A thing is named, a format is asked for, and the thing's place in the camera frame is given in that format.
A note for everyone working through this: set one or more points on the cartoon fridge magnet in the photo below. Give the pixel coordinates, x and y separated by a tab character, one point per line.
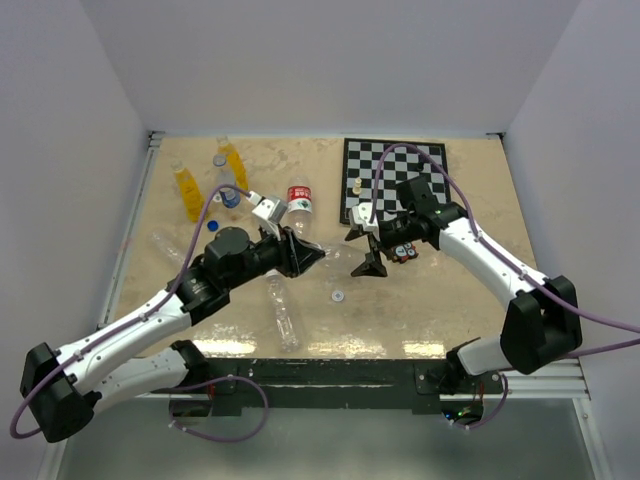
404	253

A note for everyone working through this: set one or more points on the black white chessboard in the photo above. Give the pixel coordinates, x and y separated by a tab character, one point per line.
360	158

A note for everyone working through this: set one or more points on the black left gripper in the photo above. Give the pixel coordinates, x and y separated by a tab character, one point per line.
296	256

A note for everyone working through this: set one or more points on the long clear crushed bottle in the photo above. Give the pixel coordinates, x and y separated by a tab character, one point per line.
278	295

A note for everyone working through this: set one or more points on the white chess piece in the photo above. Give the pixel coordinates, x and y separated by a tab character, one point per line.
357	187

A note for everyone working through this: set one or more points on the yellow tea bottle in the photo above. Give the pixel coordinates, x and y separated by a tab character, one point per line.
226	147

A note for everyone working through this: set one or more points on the clear bottle white cap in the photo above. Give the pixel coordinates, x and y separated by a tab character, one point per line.
340	259

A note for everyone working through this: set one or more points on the black base frame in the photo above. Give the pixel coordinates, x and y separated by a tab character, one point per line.
355	384

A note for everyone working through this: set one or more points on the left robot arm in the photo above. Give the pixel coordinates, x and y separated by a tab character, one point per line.
65	387

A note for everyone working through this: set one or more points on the clear bottle far left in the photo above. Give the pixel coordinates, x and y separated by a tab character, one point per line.
167	246

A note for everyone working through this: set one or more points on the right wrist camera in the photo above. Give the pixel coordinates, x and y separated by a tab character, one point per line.
362	217

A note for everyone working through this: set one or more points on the red label clear bottle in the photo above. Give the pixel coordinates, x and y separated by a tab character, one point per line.
300	205

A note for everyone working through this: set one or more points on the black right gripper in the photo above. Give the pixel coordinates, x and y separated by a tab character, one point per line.
373	264

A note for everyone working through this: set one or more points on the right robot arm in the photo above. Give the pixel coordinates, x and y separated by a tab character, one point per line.
541	323

